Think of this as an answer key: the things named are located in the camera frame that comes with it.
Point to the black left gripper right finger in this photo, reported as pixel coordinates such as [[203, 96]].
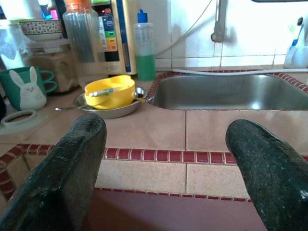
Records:
[[272, 183]]

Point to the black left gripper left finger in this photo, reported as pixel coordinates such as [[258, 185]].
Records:
[[60, 180]]

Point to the white and green utensil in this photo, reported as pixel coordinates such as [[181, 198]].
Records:
[[98, 93]]

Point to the yellow plastic bowl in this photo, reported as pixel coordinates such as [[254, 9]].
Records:
[[113, 101]]

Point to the round stainless steel plate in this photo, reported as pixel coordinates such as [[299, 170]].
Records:
[[115, 113]]

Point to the green mug with white bunny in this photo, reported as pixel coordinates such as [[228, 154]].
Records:
[[14, 91]]

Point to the stainless steel sink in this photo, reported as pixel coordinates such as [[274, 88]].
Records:
[[216, 96]]

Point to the glass jar of brown powder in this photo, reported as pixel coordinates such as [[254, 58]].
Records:
[[55, 65]]

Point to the steel spoon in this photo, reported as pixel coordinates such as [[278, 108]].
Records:
[[140, 91]]

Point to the clear plastic holder cup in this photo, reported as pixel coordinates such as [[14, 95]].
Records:
[[296, 57]]

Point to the clear pitcher with orange lid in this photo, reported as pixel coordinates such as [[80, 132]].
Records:
[[81, 48]]

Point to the soap bottle with blue cap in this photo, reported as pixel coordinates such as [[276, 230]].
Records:
[[144, 67]]

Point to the translucent white plastic container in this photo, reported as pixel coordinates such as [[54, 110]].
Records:
[[9, 48]]

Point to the patterned ceramic bowl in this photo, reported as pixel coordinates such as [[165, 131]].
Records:
[[41, 26]]

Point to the cream water ionizer appliance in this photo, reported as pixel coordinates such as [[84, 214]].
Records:
[[127, 36]]

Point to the pale green lid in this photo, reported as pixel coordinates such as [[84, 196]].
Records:
[[21, 20]]

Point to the pink and blue small items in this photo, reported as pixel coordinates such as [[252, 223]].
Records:
[[49, 13]]

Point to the white canister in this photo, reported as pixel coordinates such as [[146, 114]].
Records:
[[19, 7]]

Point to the grey wall faucet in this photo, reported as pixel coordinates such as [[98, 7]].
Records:
[[220, 26]]

